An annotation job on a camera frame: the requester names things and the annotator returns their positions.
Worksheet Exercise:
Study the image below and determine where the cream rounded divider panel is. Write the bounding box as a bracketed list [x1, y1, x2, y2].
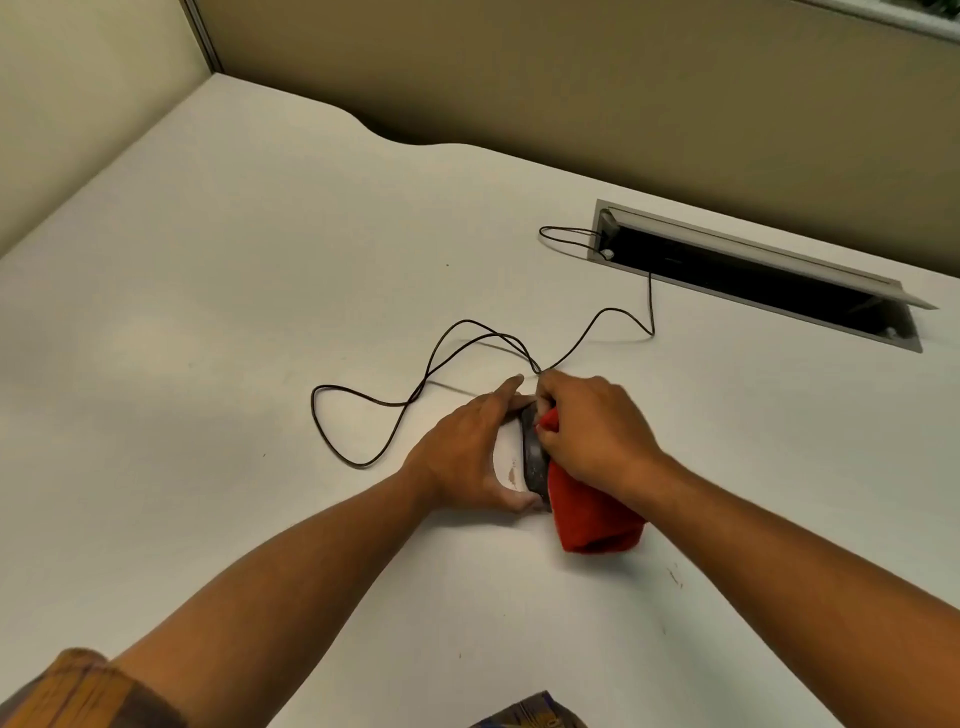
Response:
[0, 0, 213, 260]

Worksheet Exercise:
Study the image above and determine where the person's right forearm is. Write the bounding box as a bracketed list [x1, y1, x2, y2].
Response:
[637, 453, 960, 728]

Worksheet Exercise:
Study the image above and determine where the grey desk cable tray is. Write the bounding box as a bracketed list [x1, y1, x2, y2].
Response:
[587, 198, 940, 355]

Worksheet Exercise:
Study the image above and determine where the black mouse cable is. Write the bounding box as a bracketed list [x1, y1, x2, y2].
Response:
[311, 226, 657, 470]

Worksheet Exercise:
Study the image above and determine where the person's left forearm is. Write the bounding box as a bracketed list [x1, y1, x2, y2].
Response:
[112, 464, 440, 728]

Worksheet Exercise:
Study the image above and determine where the wide beige partition panel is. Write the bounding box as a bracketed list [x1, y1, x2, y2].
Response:
[191, 0, 960, 279]

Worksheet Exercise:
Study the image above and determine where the person's left hand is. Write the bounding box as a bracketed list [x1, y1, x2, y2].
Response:
[401, 373, 545, 515]

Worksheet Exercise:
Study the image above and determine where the grey metal partition post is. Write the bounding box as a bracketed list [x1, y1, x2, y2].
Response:
[179, 0, 225, 75]

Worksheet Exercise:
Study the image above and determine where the red cloth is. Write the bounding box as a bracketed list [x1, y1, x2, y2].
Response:
[536, 408, 648, 556]

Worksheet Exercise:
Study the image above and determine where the black computer mouse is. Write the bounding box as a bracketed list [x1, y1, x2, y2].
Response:
[494, 401, 560, 515]

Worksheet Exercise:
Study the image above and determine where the person's right hand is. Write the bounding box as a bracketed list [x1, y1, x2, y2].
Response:
[533, 368, 669, 504]

